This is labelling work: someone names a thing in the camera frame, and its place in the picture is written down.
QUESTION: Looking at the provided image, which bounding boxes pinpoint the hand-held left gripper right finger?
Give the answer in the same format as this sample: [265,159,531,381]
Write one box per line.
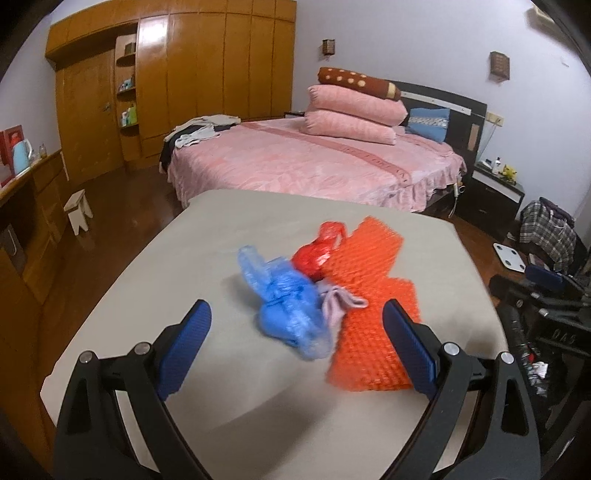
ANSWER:
[382,298,541,480]

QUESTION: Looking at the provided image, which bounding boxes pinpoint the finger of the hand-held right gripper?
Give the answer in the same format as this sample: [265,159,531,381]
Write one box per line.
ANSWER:
[525,264,583,303]
[489,274,548,317]

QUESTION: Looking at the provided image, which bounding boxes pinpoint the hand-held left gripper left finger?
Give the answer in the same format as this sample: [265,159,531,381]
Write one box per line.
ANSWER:
[55,299,213,480]

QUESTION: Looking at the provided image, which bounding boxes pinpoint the orange foam mesh net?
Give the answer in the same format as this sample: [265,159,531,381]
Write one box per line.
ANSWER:
[325,216,423,392]

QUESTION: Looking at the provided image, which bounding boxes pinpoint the blue plastic bag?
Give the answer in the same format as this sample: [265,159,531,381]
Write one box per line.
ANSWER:
[238,244,333,361]

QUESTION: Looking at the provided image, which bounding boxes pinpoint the red plastic bag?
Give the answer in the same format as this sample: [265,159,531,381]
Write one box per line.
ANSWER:
[292,222,346,282]

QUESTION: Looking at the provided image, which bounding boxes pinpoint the white bathroom scale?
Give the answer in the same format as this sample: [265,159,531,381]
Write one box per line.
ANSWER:
[493,242,527,273]

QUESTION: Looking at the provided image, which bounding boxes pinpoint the plaid cloth bag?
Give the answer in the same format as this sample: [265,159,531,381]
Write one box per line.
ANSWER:
[519,198,578,273]

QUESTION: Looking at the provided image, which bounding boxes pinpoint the dark nightstand with white stripe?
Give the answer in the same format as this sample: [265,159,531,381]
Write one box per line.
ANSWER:
[455,159,526,232]

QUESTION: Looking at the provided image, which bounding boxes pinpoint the dark wooden headboard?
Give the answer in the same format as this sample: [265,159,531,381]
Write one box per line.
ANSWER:
[392,80,488,164]

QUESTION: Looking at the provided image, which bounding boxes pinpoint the small wooden stool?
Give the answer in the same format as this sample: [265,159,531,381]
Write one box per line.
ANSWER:
[64,189,93,237]

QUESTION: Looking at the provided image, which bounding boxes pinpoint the blue pillow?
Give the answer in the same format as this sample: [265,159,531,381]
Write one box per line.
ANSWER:
[406,107,451,143]

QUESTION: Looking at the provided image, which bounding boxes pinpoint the wooden side cabinet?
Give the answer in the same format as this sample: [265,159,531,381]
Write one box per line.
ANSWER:
[0,148,70,416]

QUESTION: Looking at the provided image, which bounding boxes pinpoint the bed with pink bedspread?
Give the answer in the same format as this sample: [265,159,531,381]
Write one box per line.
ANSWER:
[159,115,467,215]

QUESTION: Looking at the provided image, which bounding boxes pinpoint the pile of clothes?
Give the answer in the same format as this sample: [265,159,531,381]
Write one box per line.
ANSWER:
[159,114,242,148]

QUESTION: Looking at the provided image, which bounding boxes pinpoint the lower pink pillow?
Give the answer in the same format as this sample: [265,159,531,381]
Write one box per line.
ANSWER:
[300,110,398,146]

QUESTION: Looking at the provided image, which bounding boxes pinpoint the pink pillow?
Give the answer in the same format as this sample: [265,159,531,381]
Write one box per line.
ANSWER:
[300,110,398,146]
[308,84,408,126]

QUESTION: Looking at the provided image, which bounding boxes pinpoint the upper pink pillow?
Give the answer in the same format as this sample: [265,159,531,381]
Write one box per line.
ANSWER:
[308,84,408,126]

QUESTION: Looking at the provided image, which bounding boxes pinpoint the light blue kettle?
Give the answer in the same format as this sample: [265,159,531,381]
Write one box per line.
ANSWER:
[12,137,34,176]

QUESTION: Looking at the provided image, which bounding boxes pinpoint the brown dotted pillow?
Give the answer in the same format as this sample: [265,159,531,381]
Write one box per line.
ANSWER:
[318,67,402,101]

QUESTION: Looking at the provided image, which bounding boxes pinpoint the wooden wardrobe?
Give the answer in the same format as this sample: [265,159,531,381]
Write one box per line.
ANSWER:
[45,0,296,178]

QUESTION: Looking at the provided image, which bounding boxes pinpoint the red box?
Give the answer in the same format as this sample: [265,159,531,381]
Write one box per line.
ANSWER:
[0,124,24,178]

